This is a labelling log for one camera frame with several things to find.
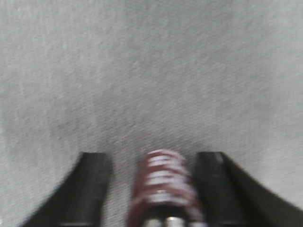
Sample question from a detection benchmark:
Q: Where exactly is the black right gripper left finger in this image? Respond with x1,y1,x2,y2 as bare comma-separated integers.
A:
23,152,111,227

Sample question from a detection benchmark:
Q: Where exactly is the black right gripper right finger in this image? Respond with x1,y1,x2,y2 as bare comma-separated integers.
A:
193,151,303,227

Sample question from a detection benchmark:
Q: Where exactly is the brown cylindrical capacitor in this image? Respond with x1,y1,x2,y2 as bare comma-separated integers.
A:
127,149,208,227

